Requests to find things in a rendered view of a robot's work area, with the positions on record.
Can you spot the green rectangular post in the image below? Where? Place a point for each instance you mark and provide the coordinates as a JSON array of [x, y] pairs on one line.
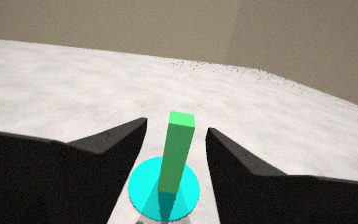
[[179, 136]]

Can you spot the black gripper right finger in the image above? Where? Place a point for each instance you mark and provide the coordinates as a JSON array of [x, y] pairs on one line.
[[249, 190]]

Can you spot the cyan circle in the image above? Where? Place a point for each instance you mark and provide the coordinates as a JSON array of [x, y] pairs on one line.
[[159, 205]]

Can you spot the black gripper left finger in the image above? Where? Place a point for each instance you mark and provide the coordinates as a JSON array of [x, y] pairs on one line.
[[82, 180]]

